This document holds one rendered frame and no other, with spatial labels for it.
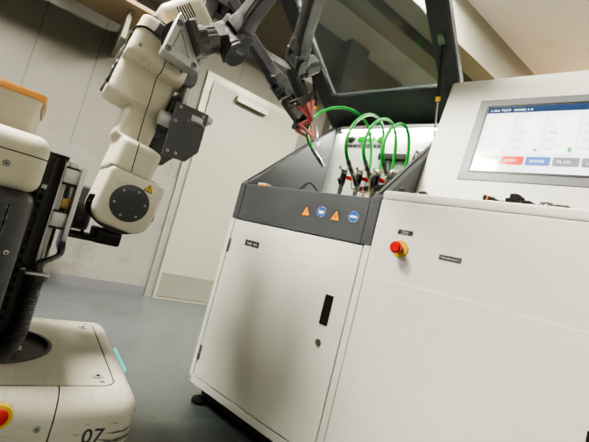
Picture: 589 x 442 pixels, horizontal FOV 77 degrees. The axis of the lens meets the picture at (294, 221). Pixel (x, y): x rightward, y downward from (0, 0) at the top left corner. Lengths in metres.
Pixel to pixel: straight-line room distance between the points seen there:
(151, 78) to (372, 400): 1.13
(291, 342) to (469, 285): 0.62
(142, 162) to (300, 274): 0.65
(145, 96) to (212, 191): 2.57
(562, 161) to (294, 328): 1.02
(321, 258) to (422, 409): 0.55
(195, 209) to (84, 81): 1.36
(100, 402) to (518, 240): 1.09
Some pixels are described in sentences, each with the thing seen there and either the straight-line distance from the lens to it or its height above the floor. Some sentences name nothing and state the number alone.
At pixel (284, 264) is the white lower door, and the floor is 0.66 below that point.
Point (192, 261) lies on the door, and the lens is 3.71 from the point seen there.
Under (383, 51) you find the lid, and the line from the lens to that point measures 1.85.
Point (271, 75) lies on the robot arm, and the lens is 1.71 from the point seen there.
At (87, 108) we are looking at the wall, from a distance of 3.57.
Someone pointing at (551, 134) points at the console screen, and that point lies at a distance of 1.51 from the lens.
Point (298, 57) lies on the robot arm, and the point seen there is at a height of 1.35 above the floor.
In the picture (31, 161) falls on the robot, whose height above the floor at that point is 0.75.
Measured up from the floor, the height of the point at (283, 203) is 0.88.
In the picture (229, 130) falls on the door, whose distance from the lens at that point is 3.83.
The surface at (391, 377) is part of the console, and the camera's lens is 1.19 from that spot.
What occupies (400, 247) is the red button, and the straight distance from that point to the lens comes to 1.15.
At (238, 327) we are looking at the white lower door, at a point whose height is 0.37.
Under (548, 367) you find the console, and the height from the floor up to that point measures 0.60.
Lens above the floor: 0.71
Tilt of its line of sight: 5 degrees up
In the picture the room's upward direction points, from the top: 15 degrees clockwise
